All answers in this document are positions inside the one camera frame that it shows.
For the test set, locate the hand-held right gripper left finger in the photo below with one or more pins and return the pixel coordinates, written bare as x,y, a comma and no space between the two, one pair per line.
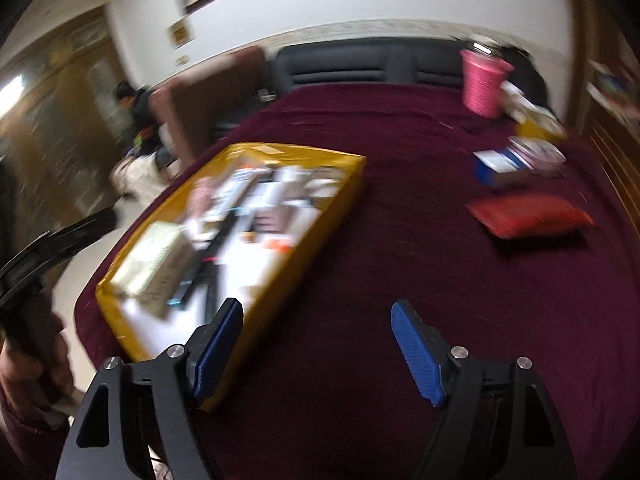
217,355

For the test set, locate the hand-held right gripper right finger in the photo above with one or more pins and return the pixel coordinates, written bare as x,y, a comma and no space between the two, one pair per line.
417,355

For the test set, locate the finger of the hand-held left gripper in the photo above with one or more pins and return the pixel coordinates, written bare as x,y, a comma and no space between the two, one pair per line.
80,230

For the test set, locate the white green-edged medicine box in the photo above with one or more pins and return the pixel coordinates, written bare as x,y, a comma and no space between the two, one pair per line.
150,255

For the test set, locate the black rod with teal tip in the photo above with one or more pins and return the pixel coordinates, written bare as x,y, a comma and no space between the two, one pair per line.
220,240

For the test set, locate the white bottle with orange cap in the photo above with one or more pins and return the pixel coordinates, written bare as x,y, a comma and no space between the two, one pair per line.
277,246

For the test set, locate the pink pom-pom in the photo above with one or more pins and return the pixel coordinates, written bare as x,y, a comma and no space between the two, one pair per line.
202,197

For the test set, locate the yellow tray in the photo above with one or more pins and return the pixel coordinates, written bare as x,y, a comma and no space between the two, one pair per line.
320,170

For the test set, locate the person's left forearm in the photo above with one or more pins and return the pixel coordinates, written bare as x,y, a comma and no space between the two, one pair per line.
25,450

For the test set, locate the person's left hand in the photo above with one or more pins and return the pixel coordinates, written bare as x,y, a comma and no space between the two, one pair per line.
20,385

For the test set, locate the white bag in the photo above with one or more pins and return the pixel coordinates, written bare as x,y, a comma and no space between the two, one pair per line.
137,175

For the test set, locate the maroon tablecloth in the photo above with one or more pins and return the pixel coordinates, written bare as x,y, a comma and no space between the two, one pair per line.
400,270

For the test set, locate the wooden glass-door cabinet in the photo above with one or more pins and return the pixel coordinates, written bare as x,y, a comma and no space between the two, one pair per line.
60,110

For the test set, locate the red snack packet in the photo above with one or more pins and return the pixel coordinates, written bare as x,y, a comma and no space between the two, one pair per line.
530,217

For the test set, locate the brown upholstered chair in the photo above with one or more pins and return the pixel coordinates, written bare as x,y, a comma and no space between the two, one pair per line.
210,100

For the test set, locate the blue and white small box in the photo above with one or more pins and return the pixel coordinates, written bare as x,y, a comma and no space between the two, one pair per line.
492,165

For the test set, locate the round clear pink case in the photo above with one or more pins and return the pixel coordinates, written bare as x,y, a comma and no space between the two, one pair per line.
537,155

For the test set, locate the yellow tape roll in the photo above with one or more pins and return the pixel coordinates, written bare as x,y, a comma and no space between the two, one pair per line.
542,127

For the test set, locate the white crumpled tissue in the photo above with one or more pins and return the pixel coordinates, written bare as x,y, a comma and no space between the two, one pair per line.
517,100

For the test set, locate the bottle with pink knitted sleeve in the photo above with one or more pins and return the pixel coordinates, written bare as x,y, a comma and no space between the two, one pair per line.
482,85

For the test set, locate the wooden brick-pattern counter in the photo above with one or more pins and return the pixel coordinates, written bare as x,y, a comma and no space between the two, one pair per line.
615,150

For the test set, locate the dark grey sofa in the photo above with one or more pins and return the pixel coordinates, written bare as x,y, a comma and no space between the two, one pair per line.
340,65

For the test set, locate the clutter pile on counter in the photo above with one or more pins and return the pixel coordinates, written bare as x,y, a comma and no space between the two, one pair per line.
615,90

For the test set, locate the wall switch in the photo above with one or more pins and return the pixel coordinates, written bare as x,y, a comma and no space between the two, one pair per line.
183,59

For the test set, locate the small yellow wall plaque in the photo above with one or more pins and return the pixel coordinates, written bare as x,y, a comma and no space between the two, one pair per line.
180,33

